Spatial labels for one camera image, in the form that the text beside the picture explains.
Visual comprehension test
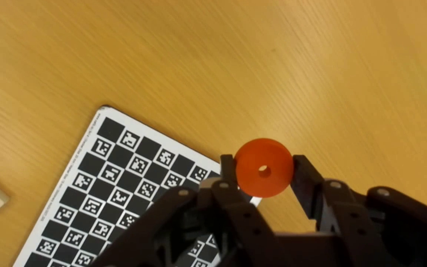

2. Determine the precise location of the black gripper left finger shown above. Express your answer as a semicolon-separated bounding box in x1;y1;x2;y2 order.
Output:
93;152;294;267

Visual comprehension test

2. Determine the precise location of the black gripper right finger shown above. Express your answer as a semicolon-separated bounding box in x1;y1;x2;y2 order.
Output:
293;154;427;267

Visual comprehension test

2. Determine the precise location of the orange disc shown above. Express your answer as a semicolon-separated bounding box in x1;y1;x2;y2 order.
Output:
235;136;296;198

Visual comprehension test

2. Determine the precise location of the black white marker calibration board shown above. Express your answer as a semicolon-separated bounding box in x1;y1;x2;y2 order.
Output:
13;103;226;267

